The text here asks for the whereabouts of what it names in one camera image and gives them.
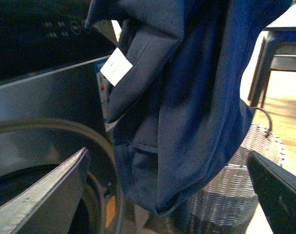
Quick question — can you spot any yellow warning sticker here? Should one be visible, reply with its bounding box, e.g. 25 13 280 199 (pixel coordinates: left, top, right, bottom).
105 195 117 228

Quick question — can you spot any grey wicker laundry basket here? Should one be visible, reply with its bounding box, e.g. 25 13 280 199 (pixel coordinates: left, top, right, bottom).
182 108 287 234

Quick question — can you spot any grey front-load washing machine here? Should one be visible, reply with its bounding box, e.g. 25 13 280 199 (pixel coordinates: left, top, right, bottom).
0 0 124 234

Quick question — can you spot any dark table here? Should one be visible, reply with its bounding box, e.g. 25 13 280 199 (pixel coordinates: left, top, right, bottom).
248 4 296 107

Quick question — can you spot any blue garment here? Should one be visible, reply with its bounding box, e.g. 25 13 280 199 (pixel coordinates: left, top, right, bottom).
85 0 292 216

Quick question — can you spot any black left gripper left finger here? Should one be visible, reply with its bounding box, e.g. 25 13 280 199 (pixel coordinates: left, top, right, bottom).
0 148 90 234

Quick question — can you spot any blue white label sticker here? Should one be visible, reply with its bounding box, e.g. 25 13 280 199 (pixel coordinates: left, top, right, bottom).
94 56 117 133

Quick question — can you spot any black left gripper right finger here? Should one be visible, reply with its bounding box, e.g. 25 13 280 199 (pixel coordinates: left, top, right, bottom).
246 151 296 234

